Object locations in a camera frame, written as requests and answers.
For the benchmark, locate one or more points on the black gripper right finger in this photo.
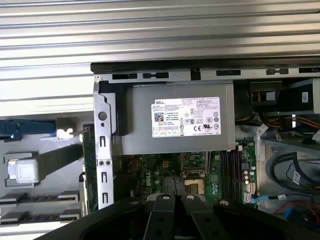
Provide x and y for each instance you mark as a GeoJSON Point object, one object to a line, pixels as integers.
{"type": "Point", "coordinates": [205, 220]}

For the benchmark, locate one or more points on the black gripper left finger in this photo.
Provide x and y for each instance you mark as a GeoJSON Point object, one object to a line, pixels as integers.
{"type": "Point", "coordinates": [160, 220]}

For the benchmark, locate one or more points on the RAM slot with black clips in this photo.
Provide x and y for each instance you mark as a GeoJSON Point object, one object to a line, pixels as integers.
{"type": "Point", "coordinates": [233, 175]}
{"type": "Point", "coordinates": [222, 175]}

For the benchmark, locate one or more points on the CPU socket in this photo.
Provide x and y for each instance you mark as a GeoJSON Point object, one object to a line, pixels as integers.
{"type": "Point", "coordinates": [193, 185]}

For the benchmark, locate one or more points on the green motherboard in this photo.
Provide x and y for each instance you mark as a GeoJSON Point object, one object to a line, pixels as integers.
{"type": "Point", "coordinates": [212, 170]}

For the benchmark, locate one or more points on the metal socket cover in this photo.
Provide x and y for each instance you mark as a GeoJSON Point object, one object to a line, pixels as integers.
{"type": "Point", "coordinates": [207, 163]}

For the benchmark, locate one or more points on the black PC case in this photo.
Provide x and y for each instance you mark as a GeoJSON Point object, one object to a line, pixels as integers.
{"type": "Point", "coordinates": [103, 150]}

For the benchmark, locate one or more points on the green graphics card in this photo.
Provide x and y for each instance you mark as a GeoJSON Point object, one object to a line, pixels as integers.
{"type": "Point", "coordinates": [89, 162]}

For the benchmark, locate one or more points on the grey power supply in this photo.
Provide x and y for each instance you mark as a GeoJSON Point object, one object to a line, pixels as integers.
{"type": "Point", "coordinates": [140, 117]}

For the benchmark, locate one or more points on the grey parts rack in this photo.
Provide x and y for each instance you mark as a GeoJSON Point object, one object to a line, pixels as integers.
{"type": "Point", "coordinates": [50, 180]}

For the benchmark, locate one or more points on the silver CPU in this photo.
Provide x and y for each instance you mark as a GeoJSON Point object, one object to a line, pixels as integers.
{"type": "Point", "coordinates": [25, 172]}

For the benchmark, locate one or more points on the hard disk in blue carrier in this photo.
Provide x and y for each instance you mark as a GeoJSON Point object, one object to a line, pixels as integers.
{"type": "Point", "coordinates": [30, 127]}

